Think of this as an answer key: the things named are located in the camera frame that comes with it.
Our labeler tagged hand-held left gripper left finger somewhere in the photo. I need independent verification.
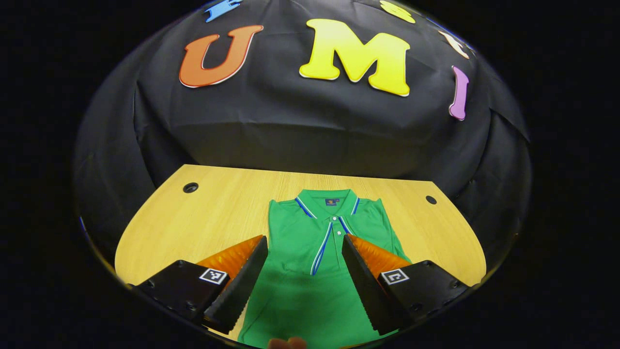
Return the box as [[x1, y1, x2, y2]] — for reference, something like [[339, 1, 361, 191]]
[[128, 235, 268, 335]]

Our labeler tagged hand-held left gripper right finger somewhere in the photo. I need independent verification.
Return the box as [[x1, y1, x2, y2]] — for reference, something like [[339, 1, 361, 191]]
[[341, 234, 470, 335]]

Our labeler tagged green T-shirt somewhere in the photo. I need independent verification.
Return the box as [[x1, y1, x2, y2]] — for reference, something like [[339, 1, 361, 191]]
[[237, 189, 412, 349]]

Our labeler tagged black backdrop cloth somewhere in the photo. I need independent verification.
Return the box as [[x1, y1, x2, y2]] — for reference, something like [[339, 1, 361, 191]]
[[75, 0, 531, 262]]

